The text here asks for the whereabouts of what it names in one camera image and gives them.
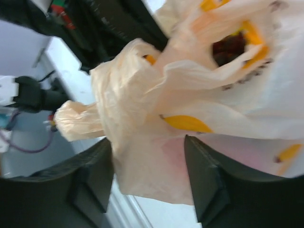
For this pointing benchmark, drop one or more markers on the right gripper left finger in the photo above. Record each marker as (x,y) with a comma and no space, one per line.
(92,176)

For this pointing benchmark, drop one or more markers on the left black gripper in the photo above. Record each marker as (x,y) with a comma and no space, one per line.
(95,30)

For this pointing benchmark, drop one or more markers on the dark purple fake grapes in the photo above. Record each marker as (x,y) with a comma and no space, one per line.
(229,48)

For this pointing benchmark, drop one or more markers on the banana print plastic bag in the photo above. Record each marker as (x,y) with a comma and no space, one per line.
(250,109)

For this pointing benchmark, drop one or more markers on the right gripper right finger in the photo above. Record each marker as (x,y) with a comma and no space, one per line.
(228,194)

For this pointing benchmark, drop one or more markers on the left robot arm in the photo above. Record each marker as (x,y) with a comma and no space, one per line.
(26,94)

